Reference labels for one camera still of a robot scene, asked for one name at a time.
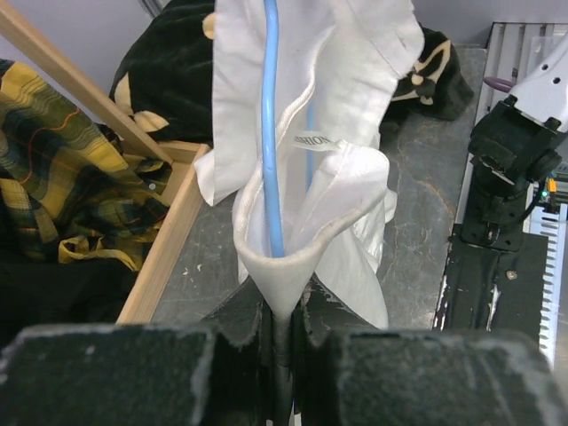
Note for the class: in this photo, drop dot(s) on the black floral blanket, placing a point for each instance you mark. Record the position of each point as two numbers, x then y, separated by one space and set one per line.
164 81

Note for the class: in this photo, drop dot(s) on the wooden clothes rack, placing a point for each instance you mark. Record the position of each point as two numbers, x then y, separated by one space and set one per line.
181 192

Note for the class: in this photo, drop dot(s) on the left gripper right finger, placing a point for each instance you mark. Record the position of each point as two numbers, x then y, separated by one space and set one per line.
317 323

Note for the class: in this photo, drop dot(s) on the yellow plaid shirt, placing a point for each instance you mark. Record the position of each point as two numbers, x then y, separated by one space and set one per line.
68 189

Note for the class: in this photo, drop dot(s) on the blue wire hanger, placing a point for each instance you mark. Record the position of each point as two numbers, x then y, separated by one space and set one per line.
270 146

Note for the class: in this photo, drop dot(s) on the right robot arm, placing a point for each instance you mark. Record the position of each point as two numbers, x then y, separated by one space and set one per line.
521 121

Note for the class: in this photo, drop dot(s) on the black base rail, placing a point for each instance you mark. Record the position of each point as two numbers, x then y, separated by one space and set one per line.
489 289

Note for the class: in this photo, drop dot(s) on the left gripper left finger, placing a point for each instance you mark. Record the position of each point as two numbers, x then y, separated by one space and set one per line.
240 381

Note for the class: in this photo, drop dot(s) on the white shirt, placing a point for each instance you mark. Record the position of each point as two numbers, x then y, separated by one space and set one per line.
339 63

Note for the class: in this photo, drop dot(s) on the black hanging shirt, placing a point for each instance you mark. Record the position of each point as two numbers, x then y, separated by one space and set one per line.
47 293

